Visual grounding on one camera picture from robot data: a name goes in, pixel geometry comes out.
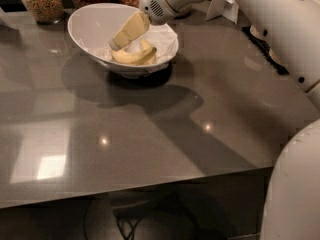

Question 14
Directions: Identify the stack of paper bowls rear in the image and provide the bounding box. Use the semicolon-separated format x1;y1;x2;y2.
250;25;263;40

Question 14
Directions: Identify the white folded card stand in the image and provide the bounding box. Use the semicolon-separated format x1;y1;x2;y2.
205;0;239;24

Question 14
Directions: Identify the black rubber mat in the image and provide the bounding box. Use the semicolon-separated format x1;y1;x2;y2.
242;26;289;75

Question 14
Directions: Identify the yellow banana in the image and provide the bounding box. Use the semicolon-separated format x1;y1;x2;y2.
112;39;157;65

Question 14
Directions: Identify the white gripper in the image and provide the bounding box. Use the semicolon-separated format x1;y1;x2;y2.
109;0;204;51

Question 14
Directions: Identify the glass cereal jar far left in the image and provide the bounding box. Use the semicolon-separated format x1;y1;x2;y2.
21;0;64;24

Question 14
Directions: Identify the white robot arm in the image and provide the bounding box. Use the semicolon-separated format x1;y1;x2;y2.
157;0;319;240

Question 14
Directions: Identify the stool under table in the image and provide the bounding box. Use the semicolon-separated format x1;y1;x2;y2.
82;190;198;240

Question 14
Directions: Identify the white paper napkin in bowl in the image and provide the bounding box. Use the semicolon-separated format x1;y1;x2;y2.
91;25;179;78

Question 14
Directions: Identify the large white bowl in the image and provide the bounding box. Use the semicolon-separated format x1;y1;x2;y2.
67;2;180;80

